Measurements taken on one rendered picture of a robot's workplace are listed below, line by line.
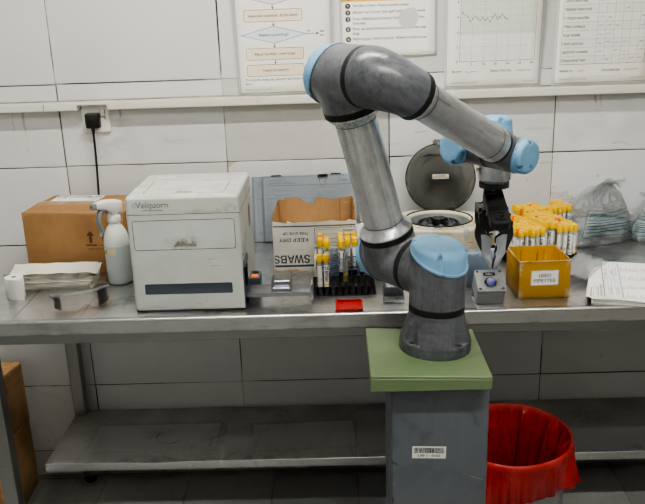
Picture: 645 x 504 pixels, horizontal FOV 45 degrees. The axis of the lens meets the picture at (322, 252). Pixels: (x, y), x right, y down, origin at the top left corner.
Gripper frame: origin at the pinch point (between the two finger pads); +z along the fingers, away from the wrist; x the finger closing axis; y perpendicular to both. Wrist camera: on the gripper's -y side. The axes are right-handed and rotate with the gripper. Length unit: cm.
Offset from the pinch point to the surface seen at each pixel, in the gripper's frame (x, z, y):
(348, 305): 35.0, 11.6, 4.3
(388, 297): 24.8, 10.4, 6.2
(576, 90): -36, -34, 65
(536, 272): -12.3, 4.7, 6.9
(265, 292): 56, 8, 5
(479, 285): 2.7, 6.0, 1.7
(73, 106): 119, -33, 62
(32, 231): 127, 0, 37
